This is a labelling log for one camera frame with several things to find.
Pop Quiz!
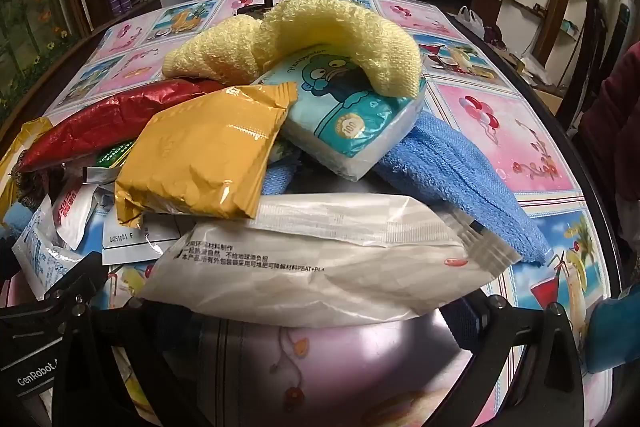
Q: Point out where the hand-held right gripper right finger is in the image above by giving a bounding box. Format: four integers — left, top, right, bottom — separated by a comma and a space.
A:
440, 292, 586, 427

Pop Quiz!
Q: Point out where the dark wooden chair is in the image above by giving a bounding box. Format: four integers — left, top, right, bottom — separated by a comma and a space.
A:
555, 0, 633, 142

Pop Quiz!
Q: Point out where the white plastic bag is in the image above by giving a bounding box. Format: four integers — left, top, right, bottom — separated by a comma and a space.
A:
452, 6, 485, 38

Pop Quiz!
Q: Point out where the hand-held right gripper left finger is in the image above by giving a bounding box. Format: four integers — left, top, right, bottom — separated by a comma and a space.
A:
52, 297, 221, 427

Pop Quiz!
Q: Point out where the dark red bag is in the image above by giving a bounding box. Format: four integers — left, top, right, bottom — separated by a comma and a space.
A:
482, 24, 508, 50

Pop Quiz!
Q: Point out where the white labelled sachet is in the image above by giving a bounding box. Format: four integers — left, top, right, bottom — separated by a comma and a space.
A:
102, 207, 191, 265

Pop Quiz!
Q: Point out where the red foil packet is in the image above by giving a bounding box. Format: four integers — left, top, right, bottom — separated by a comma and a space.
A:
17, 78, 226, 172

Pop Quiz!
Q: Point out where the yellow terry towel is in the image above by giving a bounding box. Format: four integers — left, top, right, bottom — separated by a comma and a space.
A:
161, 0, 422, 98

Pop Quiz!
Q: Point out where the silver foil sachet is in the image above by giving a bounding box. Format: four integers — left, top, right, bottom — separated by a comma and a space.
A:
82, 167, 121, 185

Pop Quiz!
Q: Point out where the person's maroon clothing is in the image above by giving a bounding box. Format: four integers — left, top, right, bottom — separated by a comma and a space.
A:
580, 39, 640, 208

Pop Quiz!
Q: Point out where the teal cloth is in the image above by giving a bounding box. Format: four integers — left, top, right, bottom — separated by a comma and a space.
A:
587, 287, 640, 375

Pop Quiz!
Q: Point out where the white sachet with red print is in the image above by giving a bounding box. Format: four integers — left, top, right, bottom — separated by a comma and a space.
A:
50, 184, 101, 253

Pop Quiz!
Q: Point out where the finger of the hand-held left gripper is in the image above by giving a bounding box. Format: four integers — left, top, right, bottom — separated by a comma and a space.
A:
44, 252, 110, 317

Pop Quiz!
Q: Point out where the golden foil snack packet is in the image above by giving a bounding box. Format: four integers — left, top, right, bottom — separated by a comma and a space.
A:
114, 83, 300, 228

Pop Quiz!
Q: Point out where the large white plastic packet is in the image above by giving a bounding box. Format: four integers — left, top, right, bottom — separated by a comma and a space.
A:
137, 193, 522, 329

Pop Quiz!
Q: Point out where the printed tablecloth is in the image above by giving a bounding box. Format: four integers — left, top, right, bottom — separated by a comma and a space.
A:
0, 0, 616, 427

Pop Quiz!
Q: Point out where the white sachet with blue print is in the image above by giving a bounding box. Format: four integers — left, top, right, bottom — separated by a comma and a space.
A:
12, 197, 86, 303

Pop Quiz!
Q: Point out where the blue terry towel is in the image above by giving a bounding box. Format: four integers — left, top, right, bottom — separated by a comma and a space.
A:
260, 112, 551, 267

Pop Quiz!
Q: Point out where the artificial flower display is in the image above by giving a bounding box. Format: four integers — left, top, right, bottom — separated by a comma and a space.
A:
0, 0, 86, 108

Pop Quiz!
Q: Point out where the tissue pack with cartoon print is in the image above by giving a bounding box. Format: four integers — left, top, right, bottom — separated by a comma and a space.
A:
250, 44, 428, 182

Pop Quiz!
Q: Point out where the green white sachet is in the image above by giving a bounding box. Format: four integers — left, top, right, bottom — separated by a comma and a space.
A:
95, 147, 131, 170

